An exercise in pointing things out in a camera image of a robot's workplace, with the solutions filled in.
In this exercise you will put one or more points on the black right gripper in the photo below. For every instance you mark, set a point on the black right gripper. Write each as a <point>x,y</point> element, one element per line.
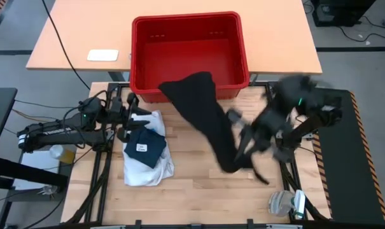
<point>267,130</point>

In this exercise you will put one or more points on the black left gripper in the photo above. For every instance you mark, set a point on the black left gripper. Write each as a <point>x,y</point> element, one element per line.
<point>123,117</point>

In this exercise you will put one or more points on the dark navy garment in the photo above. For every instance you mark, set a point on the dark navy garment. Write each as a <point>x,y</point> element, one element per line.
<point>144,149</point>

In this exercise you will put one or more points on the black knit sweater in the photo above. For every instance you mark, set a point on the black knit sweater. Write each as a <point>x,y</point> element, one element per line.
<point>205,111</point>

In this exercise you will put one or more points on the white button-up shirt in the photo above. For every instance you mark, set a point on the white button-up shirt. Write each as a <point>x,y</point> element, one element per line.
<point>141,176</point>

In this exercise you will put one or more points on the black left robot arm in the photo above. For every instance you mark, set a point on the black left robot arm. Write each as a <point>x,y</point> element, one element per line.
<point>61,135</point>

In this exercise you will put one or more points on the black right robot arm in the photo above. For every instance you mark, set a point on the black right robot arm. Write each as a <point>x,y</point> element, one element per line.
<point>306,95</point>

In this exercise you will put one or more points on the grey round desk grommet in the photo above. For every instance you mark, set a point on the grey round desk grommet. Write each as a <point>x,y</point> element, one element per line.
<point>130,56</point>

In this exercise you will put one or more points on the white rectangular pad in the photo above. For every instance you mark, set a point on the white rectangular pad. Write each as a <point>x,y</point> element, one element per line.
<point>102,55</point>

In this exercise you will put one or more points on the red plastic bin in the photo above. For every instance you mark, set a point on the red plastic bin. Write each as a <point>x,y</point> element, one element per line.
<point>189,54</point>

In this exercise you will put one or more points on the plastic bottle yellow liquid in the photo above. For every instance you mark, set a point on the plastic bottle yellow liquid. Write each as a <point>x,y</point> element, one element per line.
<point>65,156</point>

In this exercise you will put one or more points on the beige wooden desk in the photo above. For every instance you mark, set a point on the beige wooden desk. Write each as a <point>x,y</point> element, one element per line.
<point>275,31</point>

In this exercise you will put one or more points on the white paper sheet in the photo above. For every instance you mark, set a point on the white paper sheet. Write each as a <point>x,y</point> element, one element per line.
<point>36,160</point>

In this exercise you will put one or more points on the small clear plastic object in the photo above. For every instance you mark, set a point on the small clear plastic object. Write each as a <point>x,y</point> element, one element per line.
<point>47,190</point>

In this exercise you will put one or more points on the black hazard-striped floor mat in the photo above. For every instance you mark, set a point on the black hazard-striped floor mat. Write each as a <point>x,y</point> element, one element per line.
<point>348,178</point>

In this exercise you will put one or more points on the black metal beam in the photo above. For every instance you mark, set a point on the black metal beam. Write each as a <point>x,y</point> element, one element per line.
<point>20,171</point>

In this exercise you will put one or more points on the black equipment case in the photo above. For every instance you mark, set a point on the black equipment case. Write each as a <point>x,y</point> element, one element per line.
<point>338,12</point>

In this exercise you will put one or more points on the black aluminium table frame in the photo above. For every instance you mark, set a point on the black aluminium table frame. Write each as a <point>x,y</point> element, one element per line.
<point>102,200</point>

